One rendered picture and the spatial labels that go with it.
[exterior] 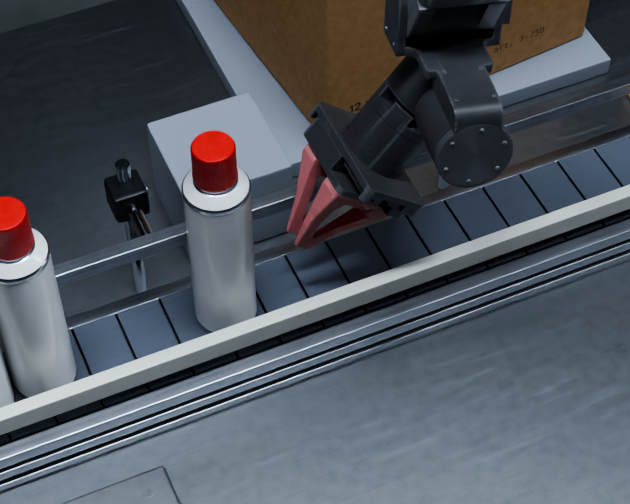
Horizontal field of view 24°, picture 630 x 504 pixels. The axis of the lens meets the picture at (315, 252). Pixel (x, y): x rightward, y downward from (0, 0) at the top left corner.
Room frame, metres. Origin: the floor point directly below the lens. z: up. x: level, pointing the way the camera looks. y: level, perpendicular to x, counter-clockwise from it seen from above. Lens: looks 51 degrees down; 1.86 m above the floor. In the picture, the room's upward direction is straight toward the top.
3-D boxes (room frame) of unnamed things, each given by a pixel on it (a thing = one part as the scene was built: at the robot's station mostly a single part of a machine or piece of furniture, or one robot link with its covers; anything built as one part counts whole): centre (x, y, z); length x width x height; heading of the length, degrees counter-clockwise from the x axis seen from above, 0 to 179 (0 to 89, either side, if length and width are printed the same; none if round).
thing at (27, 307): (0.65, 0.22, 0.98); 0.05 x 0.05 x 0.20
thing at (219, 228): (0.72, 0.07, 0.98); 0.05 x 0.05 x 0.20
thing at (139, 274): (0.76, 0.14, 0.91); 0.07 x 0.03 x 0.17; 24
